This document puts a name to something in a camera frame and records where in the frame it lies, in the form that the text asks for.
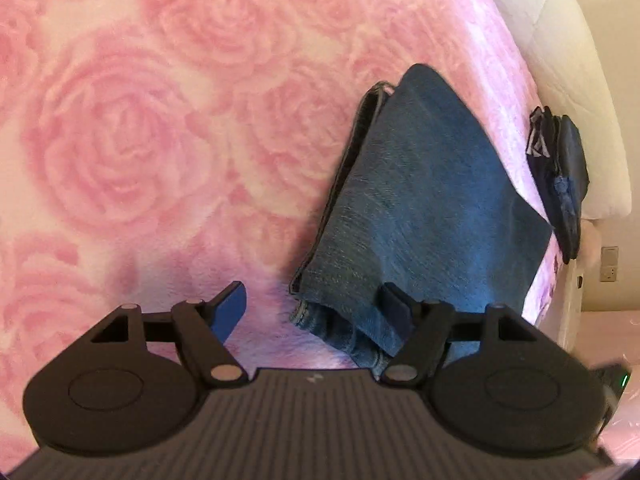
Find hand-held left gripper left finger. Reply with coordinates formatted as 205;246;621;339
89;281;249;389

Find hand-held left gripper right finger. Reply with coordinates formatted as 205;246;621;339
381;282;542;388

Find blue jeans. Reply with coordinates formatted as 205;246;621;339
289;63;554;377

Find pink floral blanket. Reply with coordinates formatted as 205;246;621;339
0;0;563;456

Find dark grey garment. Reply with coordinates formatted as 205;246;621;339
526;106;592;264

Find white bed frame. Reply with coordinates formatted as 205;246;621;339
554;259;585;357

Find beige wall socket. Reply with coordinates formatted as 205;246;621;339
601;246;620;284

